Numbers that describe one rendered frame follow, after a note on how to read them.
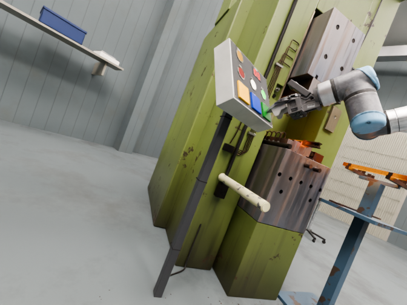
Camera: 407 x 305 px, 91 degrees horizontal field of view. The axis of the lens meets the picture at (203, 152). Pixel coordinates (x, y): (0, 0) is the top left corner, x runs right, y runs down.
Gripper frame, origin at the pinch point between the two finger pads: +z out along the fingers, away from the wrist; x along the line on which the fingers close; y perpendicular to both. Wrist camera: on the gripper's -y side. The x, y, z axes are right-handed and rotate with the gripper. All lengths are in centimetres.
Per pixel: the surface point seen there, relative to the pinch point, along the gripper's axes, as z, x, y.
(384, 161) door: -66, 820, -130
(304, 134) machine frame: 4, 78, -14
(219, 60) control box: 7.3, -26.9, -13.5
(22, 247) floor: 103, -59, 58
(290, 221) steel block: 15, 50, 49
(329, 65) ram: -24, 42, -39
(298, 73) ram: -8, 34, -36
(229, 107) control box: 6.7, -22.5, 6.2
